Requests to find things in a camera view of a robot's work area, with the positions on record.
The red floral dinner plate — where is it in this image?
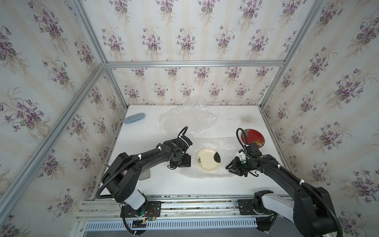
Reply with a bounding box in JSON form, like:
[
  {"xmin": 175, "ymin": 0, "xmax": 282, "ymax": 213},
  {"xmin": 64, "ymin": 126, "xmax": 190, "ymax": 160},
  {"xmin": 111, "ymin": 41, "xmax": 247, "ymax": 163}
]
[{"xmin": 240, "ymin": 129, "xmax": 265, "ymax": 148}]

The aluminium front rail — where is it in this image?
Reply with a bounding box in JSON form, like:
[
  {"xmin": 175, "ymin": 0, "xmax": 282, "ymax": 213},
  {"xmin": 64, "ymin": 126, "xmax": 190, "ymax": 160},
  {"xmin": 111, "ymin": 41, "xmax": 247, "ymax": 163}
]
[{"xmin": 75, "ymin": 195, "xmax": 254, "ymax": 221}]

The grey flat block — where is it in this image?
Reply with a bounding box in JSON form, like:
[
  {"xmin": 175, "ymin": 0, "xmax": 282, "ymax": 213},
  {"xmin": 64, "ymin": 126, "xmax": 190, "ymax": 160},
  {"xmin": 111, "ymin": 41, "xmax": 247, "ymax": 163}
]
[{"xmin": 139, "ymin": 169, "xmax": 151, "ymax": 181}]

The white vented panel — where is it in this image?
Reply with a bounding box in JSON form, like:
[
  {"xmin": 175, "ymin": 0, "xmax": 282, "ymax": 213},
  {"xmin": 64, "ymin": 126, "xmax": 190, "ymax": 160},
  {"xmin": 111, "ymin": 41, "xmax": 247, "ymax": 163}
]
[{"xmin": 85, "ymin": 217, "xmax": 258, "ymax": 232}]

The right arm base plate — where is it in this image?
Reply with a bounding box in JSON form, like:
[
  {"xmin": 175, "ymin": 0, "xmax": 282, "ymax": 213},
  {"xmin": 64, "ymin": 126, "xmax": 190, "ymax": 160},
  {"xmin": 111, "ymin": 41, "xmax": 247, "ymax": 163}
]
[{"xmin": 236, "ymin": 199, "xmax": 275, "ymax": 215}]

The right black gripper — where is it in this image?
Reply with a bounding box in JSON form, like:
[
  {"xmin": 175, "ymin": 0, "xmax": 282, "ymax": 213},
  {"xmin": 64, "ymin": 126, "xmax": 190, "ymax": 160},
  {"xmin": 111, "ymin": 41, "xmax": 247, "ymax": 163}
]
[{"xmin": 225, "ymin": 156, "xmax": 253, "ymax": 176}]

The cream dinner plate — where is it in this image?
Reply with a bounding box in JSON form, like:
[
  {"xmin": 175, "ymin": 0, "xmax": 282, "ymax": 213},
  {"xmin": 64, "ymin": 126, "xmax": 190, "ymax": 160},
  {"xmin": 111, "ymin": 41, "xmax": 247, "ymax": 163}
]
[{"xmin": 196, "ymin": 148, "xmax": 221, "ymax": 171}]

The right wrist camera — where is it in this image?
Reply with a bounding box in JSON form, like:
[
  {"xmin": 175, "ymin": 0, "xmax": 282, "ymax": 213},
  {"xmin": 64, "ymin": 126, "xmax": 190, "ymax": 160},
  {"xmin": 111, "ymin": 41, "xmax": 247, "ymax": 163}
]
[{"xmin": 237, "ymin": 143, "xmax": 262, "ymax": 161}]

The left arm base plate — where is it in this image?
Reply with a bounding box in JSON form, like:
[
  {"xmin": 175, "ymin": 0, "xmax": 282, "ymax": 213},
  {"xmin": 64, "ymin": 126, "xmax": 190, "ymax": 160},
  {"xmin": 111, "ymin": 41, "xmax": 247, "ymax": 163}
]
[{"xmin": 120, "ymin": 201, "xmax": 162, "ymax": 219}]

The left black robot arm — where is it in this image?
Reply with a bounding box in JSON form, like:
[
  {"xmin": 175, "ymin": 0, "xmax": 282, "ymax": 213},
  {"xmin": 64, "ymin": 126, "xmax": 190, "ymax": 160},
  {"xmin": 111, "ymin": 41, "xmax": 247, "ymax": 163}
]
[{"xmin": 94, "ymin": 126, "xmax": 192, "ymax": 237}]

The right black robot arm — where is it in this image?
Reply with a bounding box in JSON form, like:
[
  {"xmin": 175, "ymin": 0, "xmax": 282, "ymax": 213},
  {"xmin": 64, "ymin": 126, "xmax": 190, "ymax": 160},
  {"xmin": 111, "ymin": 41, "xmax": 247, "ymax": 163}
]
[{"xmin": 226, "ymin": 128, "xmax": 343, "ymax": 237}]

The bubble wrap around orange plate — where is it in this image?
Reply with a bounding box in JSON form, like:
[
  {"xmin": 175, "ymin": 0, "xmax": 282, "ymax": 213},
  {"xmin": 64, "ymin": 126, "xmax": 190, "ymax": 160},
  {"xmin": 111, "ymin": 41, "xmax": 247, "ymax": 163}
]
[{"xmin": 172, "ymin": 99, "xmax": 218, "ymax": 134}]

